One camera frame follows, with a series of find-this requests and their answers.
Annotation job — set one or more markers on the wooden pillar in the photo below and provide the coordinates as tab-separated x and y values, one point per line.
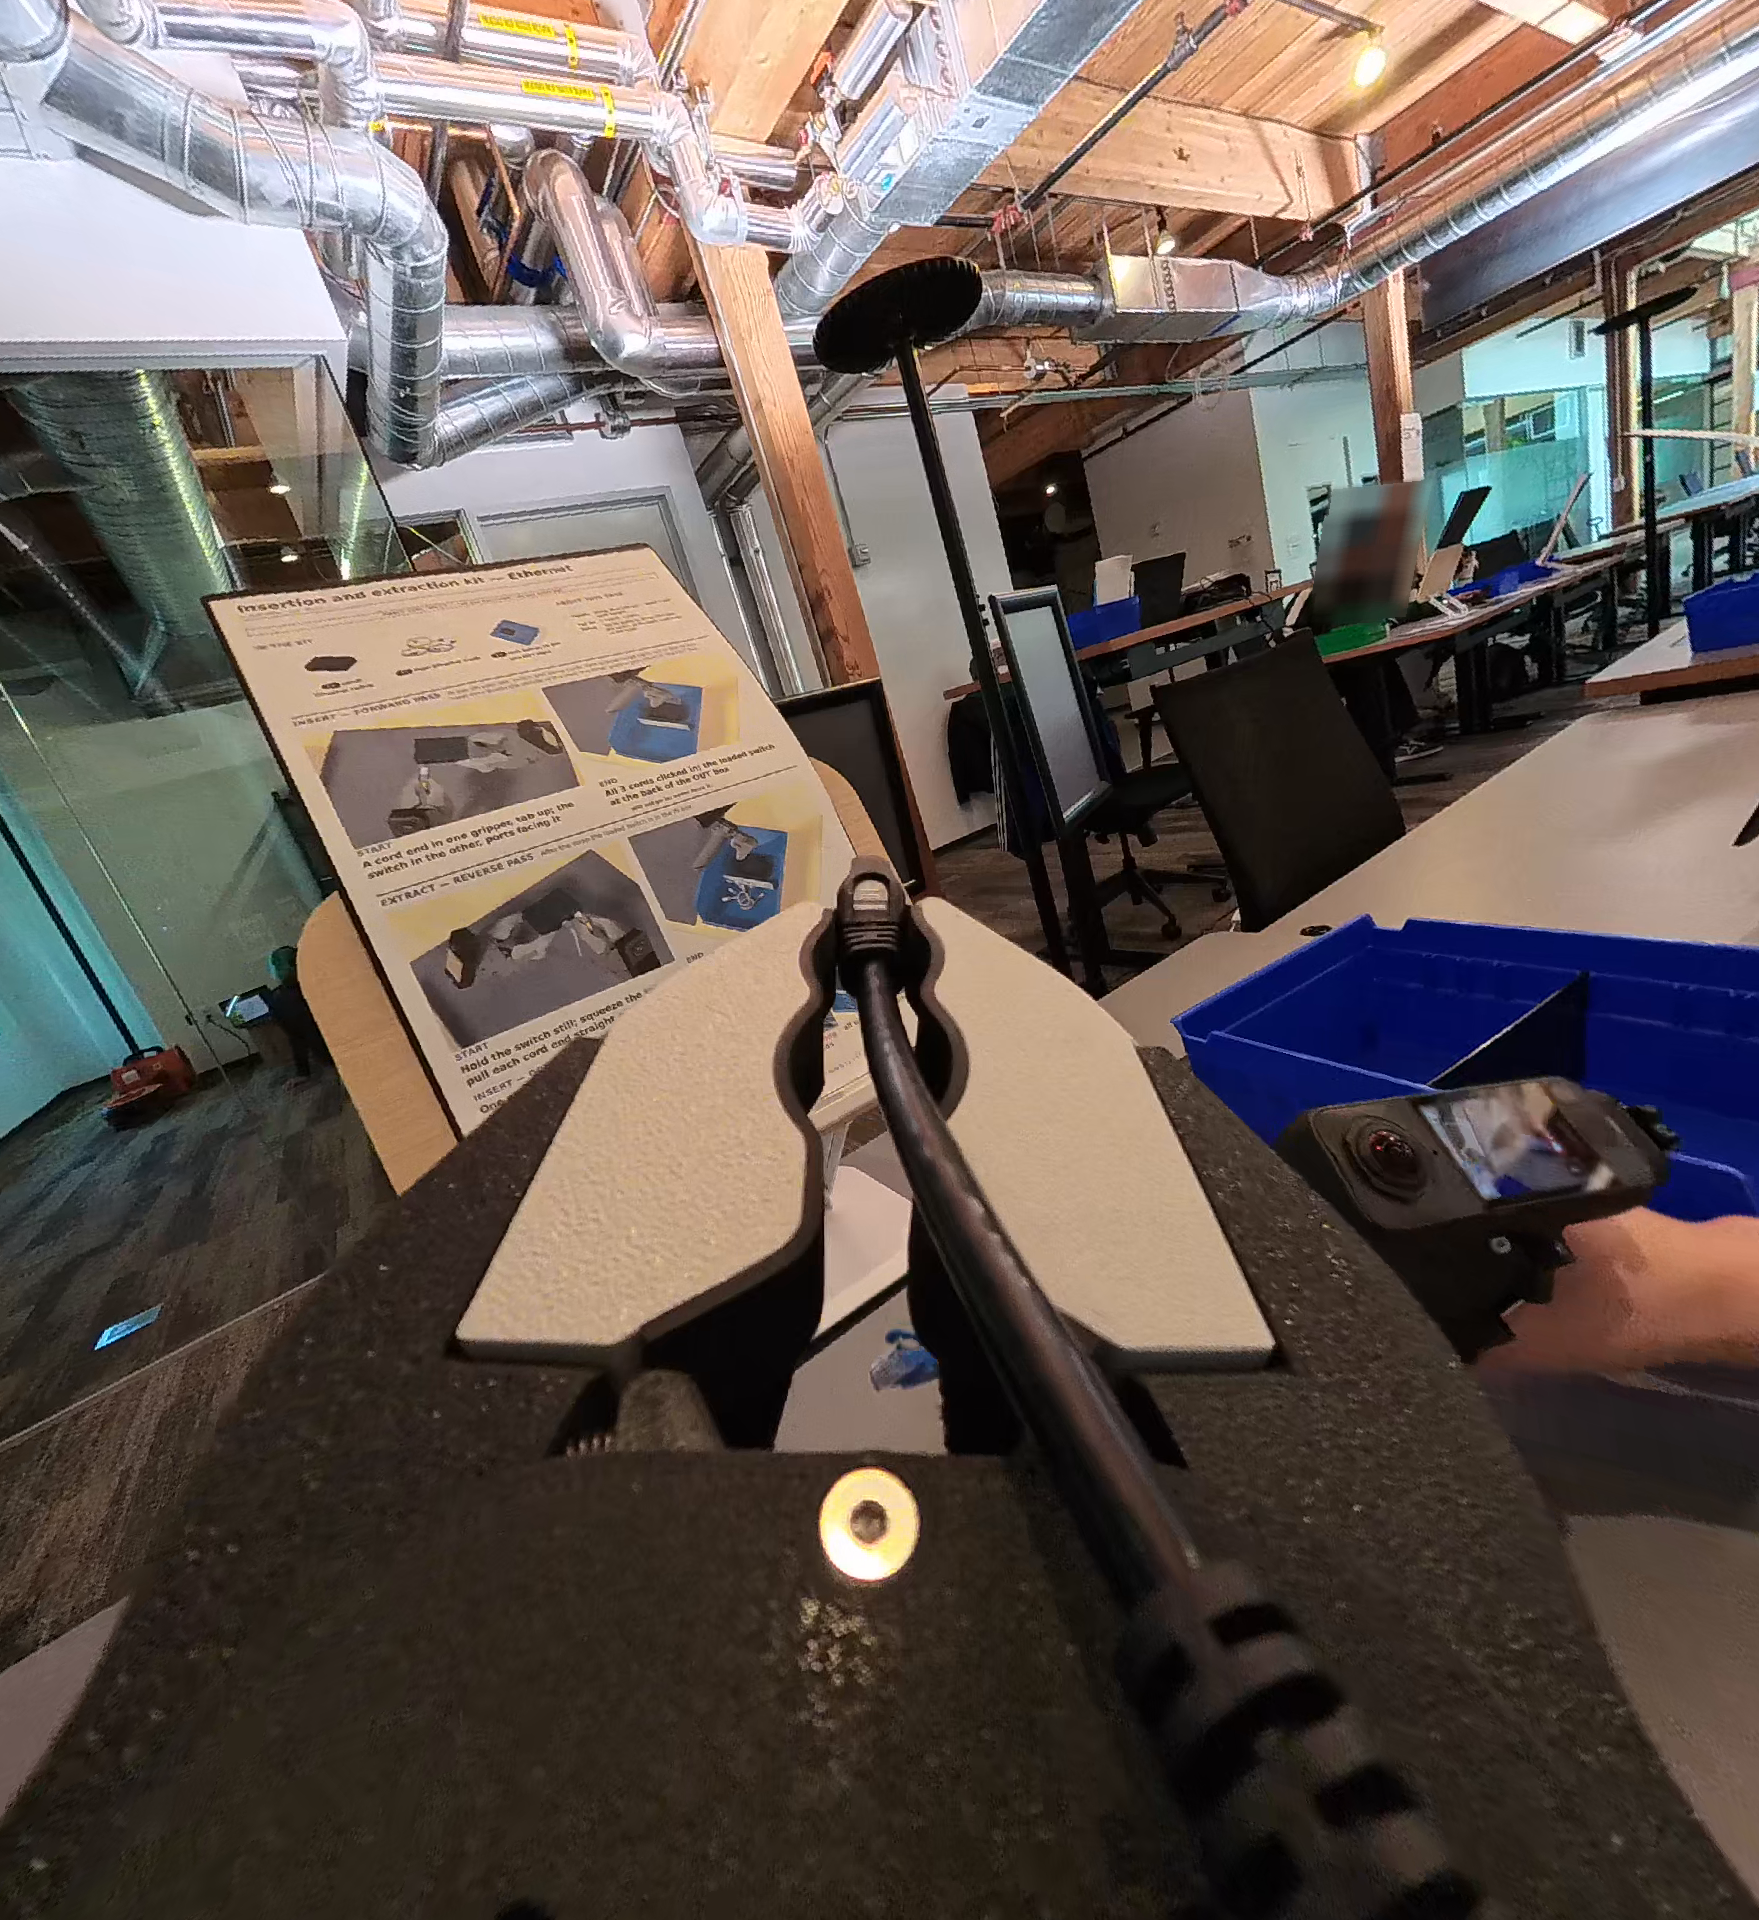
789	451

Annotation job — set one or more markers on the person's right hand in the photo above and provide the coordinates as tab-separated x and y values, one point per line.
1660	1291

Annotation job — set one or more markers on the small red object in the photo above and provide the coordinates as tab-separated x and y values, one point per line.
152	1087

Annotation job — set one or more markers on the printed instruction poster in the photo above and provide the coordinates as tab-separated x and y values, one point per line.
491	720

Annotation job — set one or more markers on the silver ventilation duct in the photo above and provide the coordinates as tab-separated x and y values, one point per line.
221	152

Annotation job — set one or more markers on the black pole with round top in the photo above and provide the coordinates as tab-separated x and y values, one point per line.
898	308

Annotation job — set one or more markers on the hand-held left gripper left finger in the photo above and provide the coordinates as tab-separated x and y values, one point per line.
625	1171

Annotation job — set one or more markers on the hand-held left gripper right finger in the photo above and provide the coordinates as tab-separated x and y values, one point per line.
1106	1187

